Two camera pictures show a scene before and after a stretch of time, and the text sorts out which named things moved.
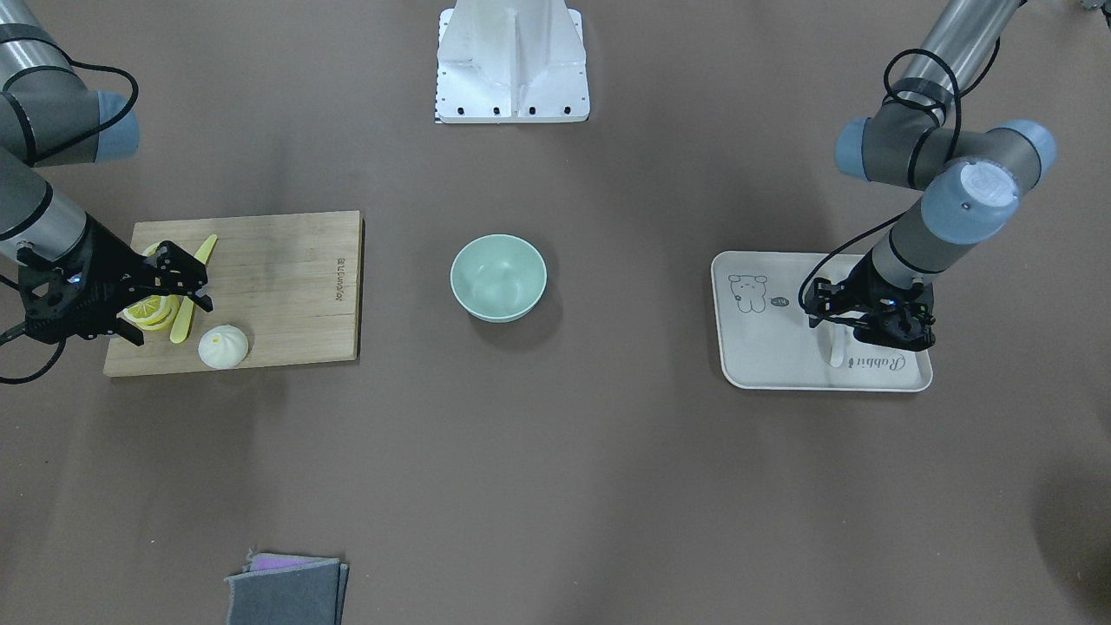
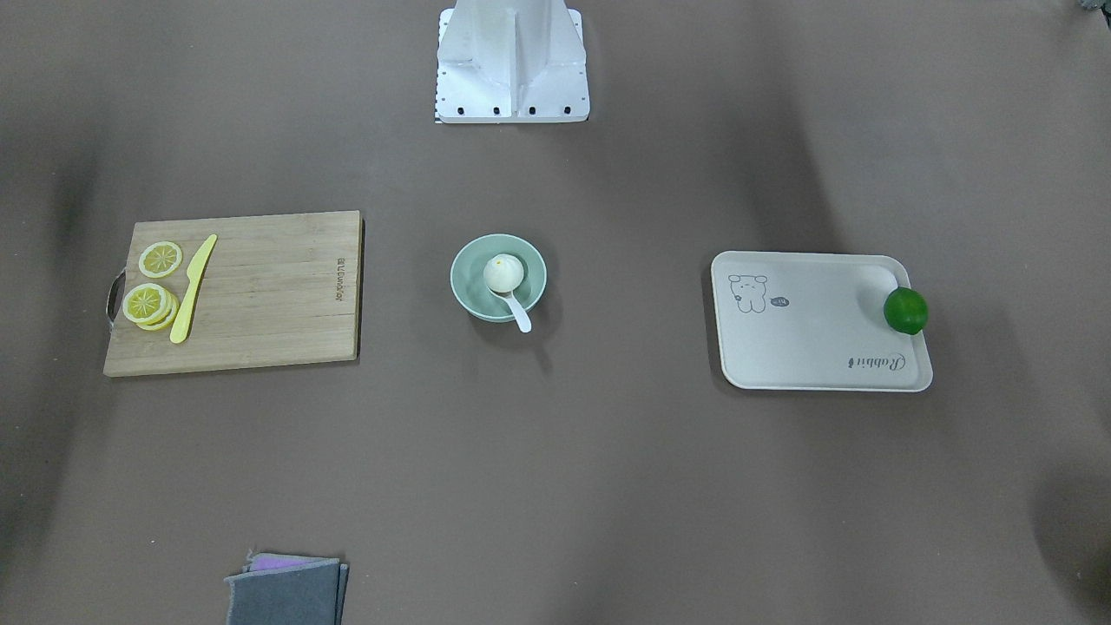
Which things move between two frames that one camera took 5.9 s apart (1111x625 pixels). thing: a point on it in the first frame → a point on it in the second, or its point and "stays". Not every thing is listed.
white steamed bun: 223,346 → 503,273
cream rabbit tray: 766,342 stays
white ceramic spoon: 838,345 → 523,322
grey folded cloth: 285,589 stays
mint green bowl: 498,278 stays
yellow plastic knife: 187,304 stays
